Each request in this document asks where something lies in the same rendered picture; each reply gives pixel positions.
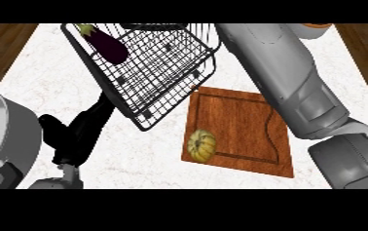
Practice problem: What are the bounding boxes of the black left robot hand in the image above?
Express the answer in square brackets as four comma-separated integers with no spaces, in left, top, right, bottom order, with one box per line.
[36,92,116,169]

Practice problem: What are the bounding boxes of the dark purple eggplant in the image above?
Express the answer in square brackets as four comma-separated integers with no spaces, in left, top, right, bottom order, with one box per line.
[76,23,130,65]

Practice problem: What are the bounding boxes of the brown wooden cutting board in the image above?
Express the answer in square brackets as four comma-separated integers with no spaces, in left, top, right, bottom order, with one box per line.
[179,86,294,179]

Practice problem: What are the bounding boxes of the yellow ribbed squash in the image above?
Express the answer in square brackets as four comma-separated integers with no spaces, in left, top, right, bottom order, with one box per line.
[185,129,217,164]

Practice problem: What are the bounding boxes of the pale grey orange-topped container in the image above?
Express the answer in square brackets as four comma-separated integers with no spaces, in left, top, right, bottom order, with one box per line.
[285,22,334,41]

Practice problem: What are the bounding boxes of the black wire tiered basket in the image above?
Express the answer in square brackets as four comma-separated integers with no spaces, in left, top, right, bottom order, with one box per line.
[58,22,222,133]

